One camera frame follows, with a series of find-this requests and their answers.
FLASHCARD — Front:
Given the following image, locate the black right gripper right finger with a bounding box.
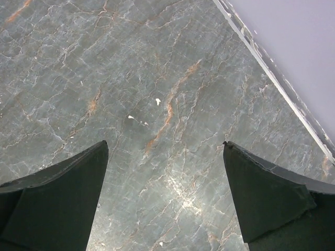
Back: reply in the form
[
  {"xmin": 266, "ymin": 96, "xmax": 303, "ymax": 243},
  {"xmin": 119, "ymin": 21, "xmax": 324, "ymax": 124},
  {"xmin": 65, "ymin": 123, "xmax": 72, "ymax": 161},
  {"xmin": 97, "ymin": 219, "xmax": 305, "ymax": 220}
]
[{"xmin": 223, "ymin": 141, "xmax": 334, "ymax": 250}]

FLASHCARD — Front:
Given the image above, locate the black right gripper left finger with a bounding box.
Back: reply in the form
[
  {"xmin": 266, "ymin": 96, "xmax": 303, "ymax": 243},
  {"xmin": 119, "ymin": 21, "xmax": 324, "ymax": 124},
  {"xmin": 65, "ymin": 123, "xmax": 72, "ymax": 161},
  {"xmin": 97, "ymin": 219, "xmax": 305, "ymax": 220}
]
[{"xmin": 1, "ymin": 141, "xmax": 108, "ymax": 250}]

